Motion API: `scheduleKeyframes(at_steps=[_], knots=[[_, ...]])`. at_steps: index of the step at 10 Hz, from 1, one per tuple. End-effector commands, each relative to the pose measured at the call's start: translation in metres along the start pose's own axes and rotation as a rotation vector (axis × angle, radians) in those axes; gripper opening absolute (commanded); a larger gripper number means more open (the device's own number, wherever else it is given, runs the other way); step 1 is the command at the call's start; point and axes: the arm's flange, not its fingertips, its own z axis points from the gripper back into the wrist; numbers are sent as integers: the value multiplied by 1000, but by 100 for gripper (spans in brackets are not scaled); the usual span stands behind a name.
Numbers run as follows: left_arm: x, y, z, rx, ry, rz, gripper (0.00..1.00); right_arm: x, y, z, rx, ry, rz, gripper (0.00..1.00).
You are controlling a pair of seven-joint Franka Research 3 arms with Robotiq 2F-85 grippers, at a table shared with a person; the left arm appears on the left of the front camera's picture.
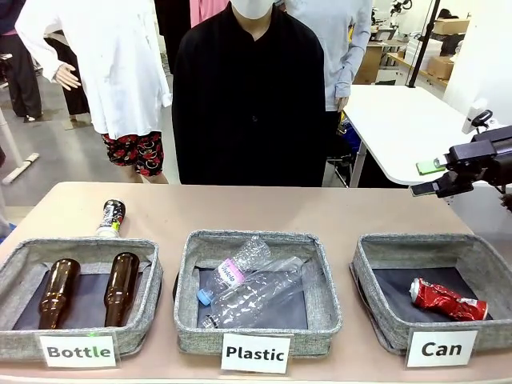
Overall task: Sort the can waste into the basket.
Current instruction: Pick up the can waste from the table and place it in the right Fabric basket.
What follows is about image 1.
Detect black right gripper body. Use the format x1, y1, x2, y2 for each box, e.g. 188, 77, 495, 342
435, 126, 512, 198

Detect crushed red can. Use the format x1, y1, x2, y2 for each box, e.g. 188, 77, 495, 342
410, 278, 490, 322

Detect small purple-label plastic bottle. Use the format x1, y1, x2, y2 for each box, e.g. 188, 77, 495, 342
196, 235, 273, 307

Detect stubby brown glass bottle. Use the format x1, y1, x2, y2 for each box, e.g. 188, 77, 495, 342
103, 251, 141, 328

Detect long-neck brown glass bottle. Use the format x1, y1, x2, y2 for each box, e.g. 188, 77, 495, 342
38, 258, 82, 330

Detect grey basket labelled Can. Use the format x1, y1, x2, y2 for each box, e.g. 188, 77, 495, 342
350, 234, 512, 357

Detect white Can label card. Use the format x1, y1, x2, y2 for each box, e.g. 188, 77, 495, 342
406, 330, 479, 368

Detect grey basket labelled Plastic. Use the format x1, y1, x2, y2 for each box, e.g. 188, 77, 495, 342
174, 230, 344, 359

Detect grey basket labelled Bottle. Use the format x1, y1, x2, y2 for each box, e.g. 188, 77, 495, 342
0, 238, 163, 363

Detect white background table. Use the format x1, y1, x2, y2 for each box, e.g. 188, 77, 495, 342
342, 83, 495, 188

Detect large cardboard box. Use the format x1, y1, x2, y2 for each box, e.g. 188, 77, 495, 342
426, 55, 455, 80

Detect wooden desk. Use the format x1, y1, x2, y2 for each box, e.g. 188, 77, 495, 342
354, 38, 409, 85

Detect black stand pole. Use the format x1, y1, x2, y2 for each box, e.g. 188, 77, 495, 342
405, 0, 442, 88

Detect cardboard box on shelf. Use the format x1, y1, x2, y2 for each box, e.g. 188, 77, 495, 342
434, 18, 470, 36

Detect mannequin in light blue top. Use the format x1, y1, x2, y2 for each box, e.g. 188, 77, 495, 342
286, 0, 373, 114

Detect person in black shirt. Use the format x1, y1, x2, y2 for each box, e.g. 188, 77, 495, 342
171, 0, 328, 187

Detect large clear plastic bottle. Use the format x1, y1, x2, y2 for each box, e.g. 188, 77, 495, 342
203, 256, 307, 330

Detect white face mask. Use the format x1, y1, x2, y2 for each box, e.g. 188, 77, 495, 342
230, 0, 277, 20

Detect white Plastic label card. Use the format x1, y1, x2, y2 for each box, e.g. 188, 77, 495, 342
220, 332, 292, 375

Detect red floral black shorts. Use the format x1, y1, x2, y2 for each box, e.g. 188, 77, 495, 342
102, 130, 164, 178

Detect black labelled bottle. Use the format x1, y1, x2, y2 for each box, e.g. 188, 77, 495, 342
94, 198, 128, 238

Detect mannequin in white shirt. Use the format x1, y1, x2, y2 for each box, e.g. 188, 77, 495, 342
14, 0, 174, 140

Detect white Bottle label card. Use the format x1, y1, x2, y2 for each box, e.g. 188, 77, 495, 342
38, 330, 118, 369

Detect person in dark clothes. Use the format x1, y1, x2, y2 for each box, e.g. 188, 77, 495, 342
0, 0, 43, 122

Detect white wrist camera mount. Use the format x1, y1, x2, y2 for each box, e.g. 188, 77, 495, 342
462, 98, 494, 135

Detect white frame leg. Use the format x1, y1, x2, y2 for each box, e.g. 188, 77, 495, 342
0, 107, 41, 186

